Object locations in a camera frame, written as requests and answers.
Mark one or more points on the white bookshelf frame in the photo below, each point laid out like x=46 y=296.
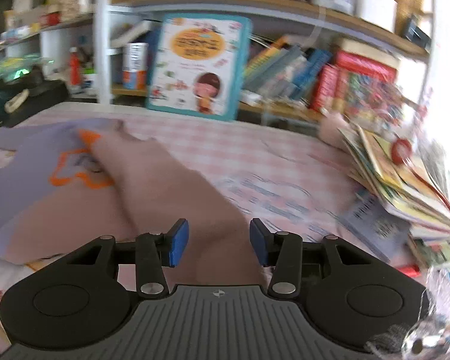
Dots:
x=269 y=17

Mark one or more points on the pink plush toy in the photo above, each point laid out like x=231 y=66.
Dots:
x=330 y=130

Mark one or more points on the red round yo-yo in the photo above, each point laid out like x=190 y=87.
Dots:
x=401 y=151

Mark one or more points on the red tassel ornament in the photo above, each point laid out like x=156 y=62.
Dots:
x=74 y=67

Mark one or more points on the stack of books on table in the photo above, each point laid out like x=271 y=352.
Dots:
x=406 y=191

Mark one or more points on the white usmile box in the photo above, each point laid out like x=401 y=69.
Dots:
x=134 y=65

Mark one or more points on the leaning row of blue books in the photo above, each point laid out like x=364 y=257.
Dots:
x=286 y=68

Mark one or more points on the white wristwatch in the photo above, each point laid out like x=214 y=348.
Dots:
x=14 y=103

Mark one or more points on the red dictionary books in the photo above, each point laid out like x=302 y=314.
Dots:
x=352 y=84

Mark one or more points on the teal children's picture book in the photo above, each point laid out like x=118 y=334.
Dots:
x=199 y=65

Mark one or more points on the black case on left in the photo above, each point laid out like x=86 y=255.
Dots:
x=41 y=97

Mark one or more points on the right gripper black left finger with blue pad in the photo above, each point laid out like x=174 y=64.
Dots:
x=87 y=295

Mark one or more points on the pink and lilac sweater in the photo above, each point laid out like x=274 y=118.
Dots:
x=71 y=182

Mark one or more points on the white storage box on shelf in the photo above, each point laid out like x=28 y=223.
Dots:
x=381 y=13

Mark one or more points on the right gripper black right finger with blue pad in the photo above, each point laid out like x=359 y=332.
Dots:
x=346 y=294

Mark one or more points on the iridescent wrapped bundle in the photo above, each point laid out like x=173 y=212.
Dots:
x=14 y=68

